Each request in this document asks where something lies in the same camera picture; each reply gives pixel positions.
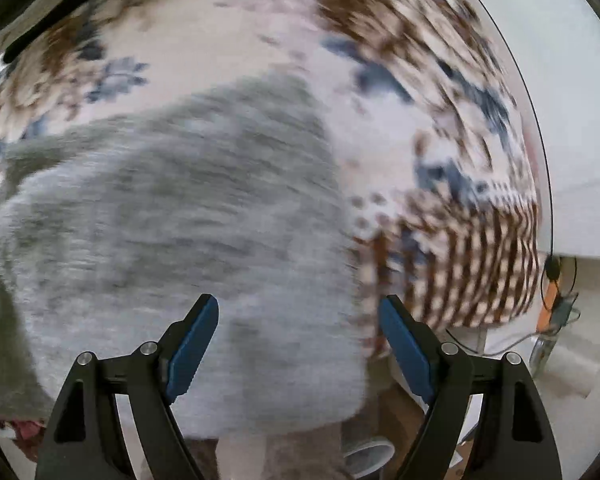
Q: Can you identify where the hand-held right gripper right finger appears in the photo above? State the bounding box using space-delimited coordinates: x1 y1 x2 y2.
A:
378 294 564 480

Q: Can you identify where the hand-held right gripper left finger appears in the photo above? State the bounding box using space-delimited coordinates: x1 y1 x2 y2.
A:
35 293 220 480

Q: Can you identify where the grey fluffy towel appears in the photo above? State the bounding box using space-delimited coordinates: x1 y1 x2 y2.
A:
0 72 372 437

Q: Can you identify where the white cup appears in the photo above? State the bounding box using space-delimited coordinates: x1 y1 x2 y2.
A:
341 436 397 479

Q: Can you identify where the orange object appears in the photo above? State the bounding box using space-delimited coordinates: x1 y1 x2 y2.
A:
536 280 561 333

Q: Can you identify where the floral blanket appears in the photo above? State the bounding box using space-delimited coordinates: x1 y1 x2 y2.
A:
0 0 545 358

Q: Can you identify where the white headboard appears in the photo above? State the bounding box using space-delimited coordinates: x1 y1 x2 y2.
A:
450 0 600 262

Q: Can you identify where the folded black garment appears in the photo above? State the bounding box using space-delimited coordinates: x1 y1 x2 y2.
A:
2 7 86 64

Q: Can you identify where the black cable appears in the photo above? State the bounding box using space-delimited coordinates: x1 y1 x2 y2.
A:
445 327 548 357

